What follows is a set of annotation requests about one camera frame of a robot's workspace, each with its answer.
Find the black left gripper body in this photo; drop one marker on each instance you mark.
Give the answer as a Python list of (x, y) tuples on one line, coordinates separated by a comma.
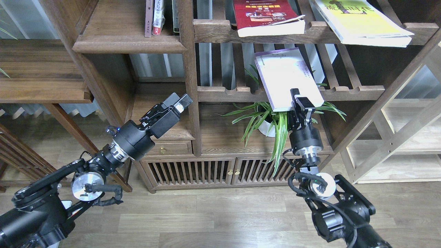
[(160, 119)]

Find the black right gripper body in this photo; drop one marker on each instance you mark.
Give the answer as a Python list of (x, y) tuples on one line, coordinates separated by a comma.
[(300, 117)]

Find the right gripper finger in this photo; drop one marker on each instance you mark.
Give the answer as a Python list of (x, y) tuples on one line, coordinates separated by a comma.
[(295, 94)]

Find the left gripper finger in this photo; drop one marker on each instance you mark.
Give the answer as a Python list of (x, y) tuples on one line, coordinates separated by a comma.
[(183, 103), (172, 100)]

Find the white lavender book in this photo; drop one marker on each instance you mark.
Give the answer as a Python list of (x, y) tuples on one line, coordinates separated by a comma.
[(282, 70)]

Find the yellow green book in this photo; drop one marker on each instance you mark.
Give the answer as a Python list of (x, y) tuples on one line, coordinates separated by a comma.
[(358, 22)]

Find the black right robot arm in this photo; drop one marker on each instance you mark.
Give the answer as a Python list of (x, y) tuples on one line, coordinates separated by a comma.
[(338, 209)]

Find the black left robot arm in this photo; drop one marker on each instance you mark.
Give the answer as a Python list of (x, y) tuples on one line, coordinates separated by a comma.
[(44, 212)]

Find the light wooden shelf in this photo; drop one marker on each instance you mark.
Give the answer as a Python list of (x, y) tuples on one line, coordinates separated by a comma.
[(408, 148)]

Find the white plant pot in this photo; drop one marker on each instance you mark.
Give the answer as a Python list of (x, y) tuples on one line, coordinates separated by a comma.
[(267, 127)]

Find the small wooden drawer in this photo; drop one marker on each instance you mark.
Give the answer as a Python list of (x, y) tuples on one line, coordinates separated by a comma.
[(176, 147)]

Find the left slatted cabinet door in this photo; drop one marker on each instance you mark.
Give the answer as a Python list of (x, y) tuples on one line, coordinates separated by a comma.
[(189, 173)]

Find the slatted cabinet door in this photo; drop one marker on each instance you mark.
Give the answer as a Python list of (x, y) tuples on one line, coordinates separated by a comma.
[(189, 173), (257, 171)]

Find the dark wooden bookshelf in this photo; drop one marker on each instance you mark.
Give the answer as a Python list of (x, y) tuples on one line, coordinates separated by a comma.
[(105, 39)]

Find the right slatted cabinet door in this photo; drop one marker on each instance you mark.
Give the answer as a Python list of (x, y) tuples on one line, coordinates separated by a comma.
[(257, 171)]

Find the red white upright book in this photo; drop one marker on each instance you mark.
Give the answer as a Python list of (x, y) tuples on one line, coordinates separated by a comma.
[(158, 17)]

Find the dark upright book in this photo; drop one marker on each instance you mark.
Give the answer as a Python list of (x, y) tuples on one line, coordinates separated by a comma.
[(175, 19)]

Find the brown upright book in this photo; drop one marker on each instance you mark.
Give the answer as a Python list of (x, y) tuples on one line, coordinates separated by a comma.
[(149, 10)]

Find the white metal leg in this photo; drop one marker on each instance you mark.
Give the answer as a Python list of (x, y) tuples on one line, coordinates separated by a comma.
[(67, 203)]

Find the slatted wooden rack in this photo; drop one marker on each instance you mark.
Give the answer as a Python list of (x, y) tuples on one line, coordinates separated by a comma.
[(20, 164)]

